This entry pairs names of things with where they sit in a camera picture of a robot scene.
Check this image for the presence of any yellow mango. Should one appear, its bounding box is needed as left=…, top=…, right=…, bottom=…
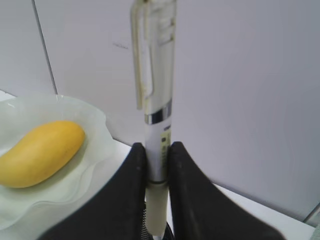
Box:
left=0, top=120, right=86, bottom=188

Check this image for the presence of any beige grip ballpoint pen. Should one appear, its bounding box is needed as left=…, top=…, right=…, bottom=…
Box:
left=129, top=0, right=178, bottom=237

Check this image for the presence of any black mesh pen holder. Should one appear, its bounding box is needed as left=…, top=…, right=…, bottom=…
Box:
left=139, top=202, right=175, bottom=240

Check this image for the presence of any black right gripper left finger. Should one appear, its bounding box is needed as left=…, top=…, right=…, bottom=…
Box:
left=39, top=143, right=147, bottom=240

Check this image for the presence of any pale green wavy plate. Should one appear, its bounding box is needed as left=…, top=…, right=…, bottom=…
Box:
left=0, top=95, right=115, bottom=230

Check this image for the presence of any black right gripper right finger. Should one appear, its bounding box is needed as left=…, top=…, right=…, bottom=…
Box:
left=168, top=141, right=284, bottom=240

